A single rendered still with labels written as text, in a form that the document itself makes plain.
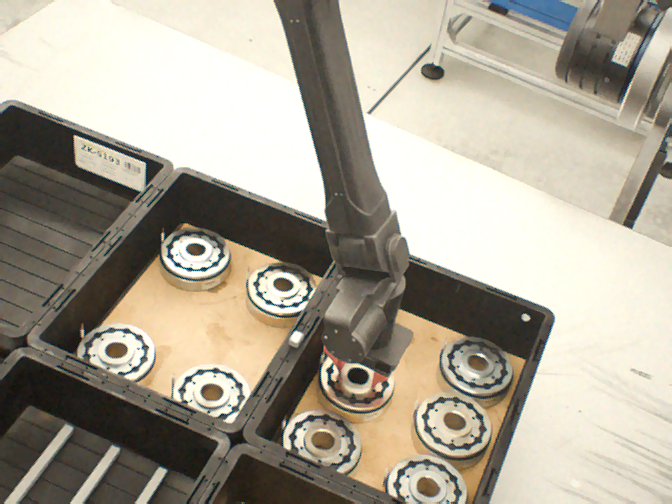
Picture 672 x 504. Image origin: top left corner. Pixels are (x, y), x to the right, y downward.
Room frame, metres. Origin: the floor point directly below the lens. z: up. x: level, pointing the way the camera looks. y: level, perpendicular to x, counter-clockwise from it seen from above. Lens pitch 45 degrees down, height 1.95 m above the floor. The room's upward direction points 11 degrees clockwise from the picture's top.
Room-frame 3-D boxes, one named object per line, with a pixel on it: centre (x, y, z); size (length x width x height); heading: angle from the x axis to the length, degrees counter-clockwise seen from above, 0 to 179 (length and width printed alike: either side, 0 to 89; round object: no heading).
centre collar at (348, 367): (0.88, -0.06, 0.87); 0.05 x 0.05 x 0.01
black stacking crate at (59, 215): (1.01, 0.46, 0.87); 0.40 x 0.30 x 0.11; 165
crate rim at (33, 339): (0.93, 0.17, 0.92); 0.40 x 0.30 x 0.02; 165
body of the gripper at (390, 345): (0.87, -0.06, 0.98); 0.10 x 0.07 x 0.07; 72
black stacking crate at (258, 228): (0.93, 0.17, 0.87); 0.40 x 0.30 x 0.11; 165
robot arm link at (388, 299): (0.86, -0.06, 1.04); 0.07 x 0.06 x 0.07; 160
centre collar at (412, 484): (0.73, -0.17, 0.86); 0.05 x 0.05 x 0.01
